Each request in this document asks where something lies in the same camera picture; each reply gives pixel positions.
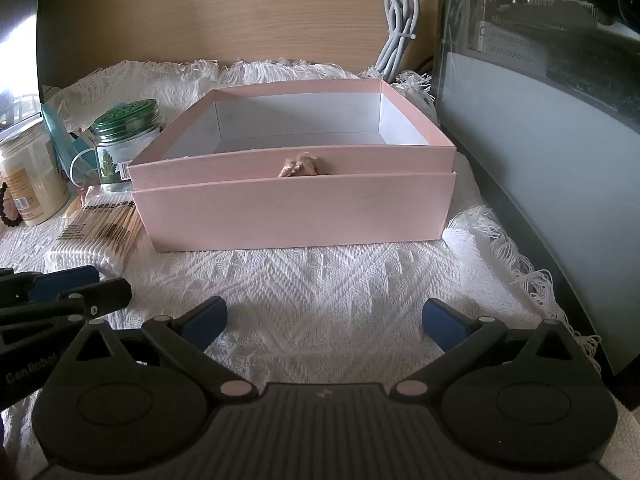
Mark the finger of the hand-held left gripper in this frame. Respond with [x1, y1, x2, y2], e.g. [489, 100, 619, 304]
[0, 266, 101, 306]
[0, 279, 132, 333]

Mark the white coiled cable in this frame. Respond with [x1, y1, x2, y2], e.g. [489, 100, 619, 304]
[374, 0, 422, 77]

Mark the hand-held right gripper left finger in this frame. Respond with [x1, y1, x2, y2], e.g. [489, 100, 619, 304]
[70, 297, 253, 398]

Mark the white knitted tablecloth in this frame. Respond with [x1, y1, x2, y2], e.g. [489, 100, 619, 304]
[0, 57, 603, 463]

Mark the blue face mask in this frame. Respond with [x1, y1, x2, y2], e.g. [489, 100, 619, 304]
[41, 104, 98, 183]

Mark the beige fabric bow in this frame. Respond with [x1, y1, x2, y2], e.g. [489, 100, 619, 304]
[276, 152, 323, 179]

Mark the computer case with glass panel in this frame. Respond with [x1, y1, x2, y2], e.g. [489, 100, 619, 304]
[432, 0, 640, 377]

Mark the white plastic jar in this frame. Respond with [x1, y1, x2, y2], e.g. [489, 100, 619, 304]
[0, 119, 71, 227]

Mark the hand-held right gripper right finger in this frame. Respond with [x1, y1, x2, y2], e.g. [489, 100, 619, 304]
[390, 297, 596, 398]

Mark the pack of cotton swabs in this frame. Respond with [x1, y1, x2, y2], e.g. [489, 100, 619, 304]
[54, 200, 145, 263]

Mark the pink cardboard box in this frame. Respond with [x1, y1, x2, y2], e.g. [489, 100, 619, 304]
[126, 79, 457, 192]

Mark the black beaded hair tie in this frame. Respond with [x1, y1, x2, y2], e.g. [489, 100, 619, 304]
[0, 182, 25, 230]

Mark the glass jar with green lid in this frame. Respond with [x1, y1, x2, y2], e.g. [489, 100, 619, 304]
[92, 99, 165, 194]

